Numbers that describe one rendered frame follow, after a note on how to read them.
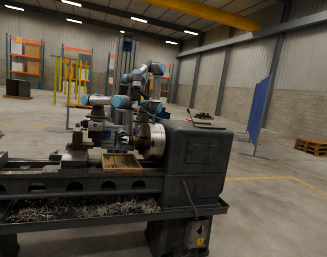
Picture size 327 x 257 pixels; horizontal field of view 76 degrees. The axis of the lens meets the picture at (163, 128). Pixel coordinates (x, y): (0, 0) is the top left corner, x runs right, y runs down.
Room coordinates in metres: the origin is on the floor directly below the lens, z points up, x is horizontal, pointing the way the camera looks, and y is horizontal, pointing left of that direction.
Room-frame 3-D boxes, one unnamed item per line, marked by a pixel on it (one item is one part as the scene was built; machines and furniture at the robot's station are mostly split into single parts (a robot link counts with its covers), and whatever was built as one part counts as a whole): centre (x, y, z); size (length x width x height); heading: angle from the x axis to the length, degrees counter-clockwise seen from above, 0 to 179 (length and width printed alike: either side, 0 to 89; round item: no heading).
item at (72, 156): (1.55, 0.66, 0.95); 0.43 x 0.17 x 0.05; 20
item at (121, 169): (1.66, 0.32, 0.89); 0.36 x 0.30 x 0.04; 20
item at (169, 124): (1.90, -0.28, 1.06); 0.59 x 0.48 x 0.39; 110
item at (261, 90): (7.70, -3.28, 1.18); 4.12 x 0.80 x 2.35; 163
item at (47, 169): (1.52, 0.70, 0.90); 0.47 x 0.30 x 0.06; 20
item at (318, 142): (7.56, -5.69, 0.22); 1.25 x 0.86 x 0.44; 114
